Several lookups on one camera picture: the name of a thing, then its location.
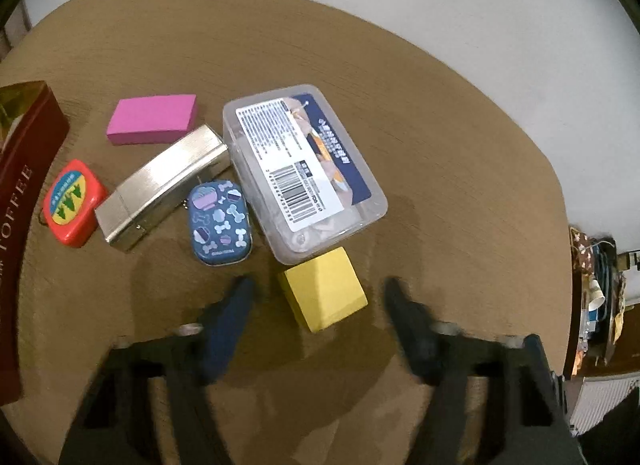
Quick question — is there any cluttered shelf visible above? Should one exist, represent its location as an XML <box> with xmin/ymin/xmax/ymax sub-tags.
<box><xmin>563</xmin><ymin>225</ymin><xmax>640</xmax><ymax>438</ymax></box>

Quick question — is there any silver metal case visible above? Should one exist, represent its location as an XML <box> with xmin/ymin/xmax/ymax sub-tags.
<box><xmin>94</xmin><ymin>124</ymin><xmax>231</xmax><ymax>252</ymax></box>

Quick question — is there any clear plastic lidded box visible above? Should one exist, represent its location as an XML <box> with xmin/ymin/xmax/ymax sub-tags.
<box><xmin>222</xmin><ymin>84</ymin><xmax>389</xmax><ymax>266</ymax></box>

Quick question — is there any yellow foam cube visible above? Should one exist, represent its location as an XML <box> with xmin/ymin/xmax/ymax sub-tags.
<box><xmin>278</xmin><ymin>246</ymin><xmax>369</xmax><ymax>333</ymax></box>

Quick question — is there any dark red candy box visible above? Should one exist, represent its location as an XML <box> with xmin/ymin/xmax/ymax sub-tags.
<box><xmin>0</xmin><ymin>80</ymin><xmax>70</xmax><ymax>406</ymax></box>

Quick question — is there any blue patterned tin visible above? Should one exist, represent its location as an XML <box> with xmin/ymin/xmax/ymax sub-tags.
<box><xmin>187</xmin><ymin>178</ymin><xmax>254</xmax><ymax>266</ymax></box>

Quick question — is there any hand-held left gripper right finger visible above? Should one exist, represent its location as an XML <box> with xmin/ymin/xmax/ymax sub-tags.
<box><xmin>384</xmin><ymin>277</ymin><xmax>587</xmax><ymax>465</ymax></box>

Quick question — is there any pink foam block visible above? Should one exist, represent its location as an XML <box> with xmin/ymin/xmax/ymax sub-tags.
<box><xmin>106</xmin><ymin>94</ymin><xmax>198</xmax><ymax>147</ymax></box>

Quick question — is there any red tape measure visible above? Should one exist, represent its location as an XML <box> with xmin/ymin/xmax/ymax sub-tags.
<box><xmin>41</xmin><ymin>159</ymin><xmax>108</xmax><ymax>248</ymax></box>

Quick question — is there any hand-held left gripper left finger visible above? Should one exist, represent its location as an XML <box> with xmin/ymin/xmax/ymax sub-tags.
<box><xmin>59</xmin><ymin>276</ymin><xmax>257</xmax><ymax>465</ymax></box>

